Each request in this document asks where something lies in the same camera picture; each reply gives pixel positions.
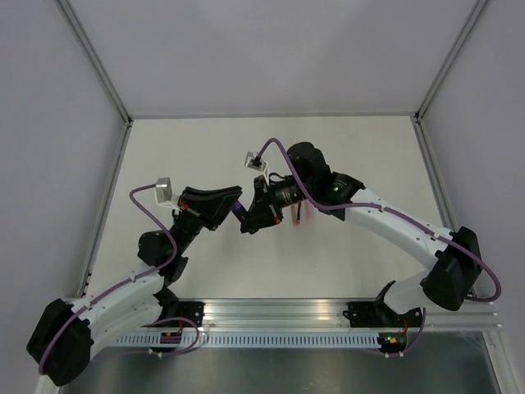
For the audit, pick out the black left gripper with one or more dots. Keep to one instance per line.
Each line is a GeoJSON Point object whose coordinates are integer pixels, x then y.
{"type": "Point", "coordinates": [210, 209]}

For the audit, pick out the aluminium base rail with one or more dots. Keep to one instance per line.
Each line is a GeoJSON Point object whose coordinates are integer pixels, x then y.
{"type": "Point", "coordinates": [326, 314]}

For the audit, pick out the black purple highlighter pen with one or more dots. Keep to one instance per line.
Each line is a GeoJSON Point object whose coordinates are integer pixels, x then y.
{"type": "Point", "coordinates": [242, 214]}

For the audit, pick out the aluminium frame post right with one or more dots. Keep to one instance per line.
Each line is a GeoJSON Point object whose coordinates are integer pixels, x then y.
{"type": "Point", "coordinates": [471, 22]}

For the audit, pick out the aluminium frame post left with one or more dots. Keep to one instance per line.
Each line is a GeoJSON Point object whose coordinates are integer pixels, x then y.
{"type": "Point", "coordinates": [81, 36]}

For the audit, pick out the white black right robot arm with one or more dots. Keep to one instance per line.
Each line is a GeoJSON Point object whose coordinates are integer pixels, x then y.
{"type": "Point", "coordinates": [450, 258]}

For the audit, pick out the white slotted cable duct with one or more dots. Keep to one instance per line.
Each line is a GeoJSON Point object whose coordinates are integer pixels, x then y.
{"type": "Point", "coordinates": [284, 340]}

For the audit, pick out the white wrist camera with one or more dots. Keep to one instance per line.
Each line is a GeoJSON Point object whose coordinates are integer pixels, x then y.
{"type": "Point", "coordinates": [255, 162]}
{"type": "Point", "coordinates": [164, 193]}

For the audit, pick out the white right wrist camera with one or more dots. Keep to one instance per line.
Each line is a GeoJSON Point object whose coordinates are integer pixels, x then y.
{"type": "Point", "coordinates": [255, 162]}

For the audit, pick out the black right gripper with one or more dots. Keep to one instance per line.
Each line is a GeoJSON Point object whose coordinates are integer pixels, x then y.
{"type": "Point", "coordinates": [261, 213]}

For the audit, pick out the aluminium frame post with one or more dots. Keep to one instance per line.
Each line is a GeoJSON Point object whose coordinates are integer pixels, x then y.
{"type": "Point", "coordinates": [81, 36]}
{"type": "Point", "coordinates": [471, 22]}

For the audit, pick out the orange transparent pen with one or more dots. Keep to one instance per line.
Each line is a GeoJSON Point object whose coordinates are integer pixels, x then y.
{"type": "Point", "coordinates": [294, 215]}

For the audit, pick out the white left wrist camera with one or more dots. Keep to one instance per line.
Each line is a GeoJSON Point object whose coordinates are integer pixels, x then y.
{"type": "Point", "coordinates": [164, 193]}

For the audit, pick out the small purple block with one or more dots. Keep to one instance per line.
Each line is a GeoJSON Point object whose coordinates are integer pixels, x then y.
{"type": "Point", "coordinates": [237, 207]}

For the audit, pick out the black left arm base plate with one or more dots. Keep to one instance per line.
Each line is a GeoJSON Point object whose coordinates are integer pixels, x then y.
{"type": "Point", "coordinates": [192, 310]}

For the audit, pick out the red transparent pen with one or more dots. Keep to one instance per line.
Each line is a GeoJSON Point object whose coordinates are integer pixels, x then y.
{"type": "Point", "coordinates": [299, 213]}

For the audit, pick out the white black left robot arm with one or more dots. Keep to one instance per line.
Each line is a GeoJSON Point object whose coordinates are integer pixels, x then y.
{"type": "Point", "coordinates": [70, 333]}

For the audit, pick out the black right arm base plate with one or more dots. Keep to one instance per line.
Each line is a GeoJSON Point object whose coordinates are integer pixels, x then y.
{"type": "Point", "coordinates": [363, 314]}

